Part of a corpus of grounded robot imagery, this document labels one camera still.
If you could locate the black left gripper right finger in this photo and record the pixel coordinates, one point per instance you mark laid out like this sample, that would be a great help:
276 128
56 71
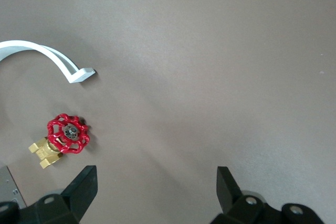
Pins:
231 203

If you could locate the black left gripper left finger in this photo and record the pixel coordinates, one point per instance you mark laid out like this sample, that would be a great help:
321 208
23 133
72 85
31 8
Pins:
78 192

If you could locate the metal mesh power supply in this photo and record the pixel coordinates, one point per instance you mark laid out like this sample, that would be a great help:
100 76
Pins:
8 190

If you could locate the white curved plastic bracket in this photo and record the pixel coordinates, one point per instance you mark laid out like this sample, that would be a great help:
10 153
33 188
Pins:
81 75

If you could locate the brown table mat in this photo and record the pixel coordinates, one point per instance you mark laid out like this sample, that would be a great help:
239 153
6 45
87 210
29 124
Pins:
210 51

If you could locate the brass valve red handwheel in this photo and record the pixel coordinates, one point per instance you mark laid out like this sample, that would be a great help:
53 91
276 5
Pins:
71 131

